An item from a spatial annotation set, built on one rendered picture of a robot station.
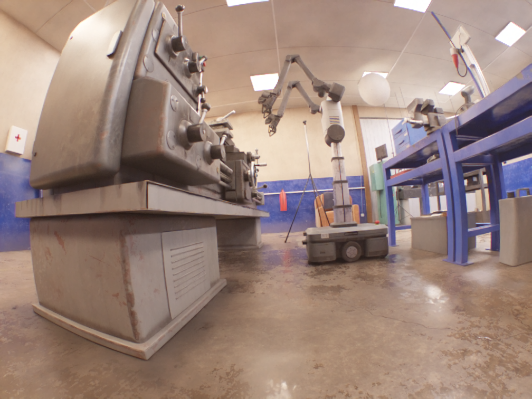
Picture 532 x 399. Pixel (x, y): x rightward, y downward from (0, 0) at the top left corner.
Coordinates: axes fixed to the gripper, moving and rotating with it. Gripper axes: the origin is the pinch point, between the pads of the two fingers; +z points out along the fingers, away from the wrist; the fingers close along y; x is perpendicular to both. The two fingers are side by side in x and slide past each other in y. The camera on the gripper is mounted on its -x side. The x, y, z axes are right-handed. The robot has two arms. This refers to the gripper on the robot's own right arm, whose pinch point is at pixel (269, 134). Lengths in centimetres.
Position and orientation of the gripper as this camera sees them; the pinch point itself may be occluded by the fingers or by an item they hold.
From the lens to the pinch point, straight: 231.5
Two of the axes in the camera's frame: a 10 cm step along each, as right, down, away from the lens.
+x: 8.9, 4.4, -1.5
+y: -1.2, -0.8, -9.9
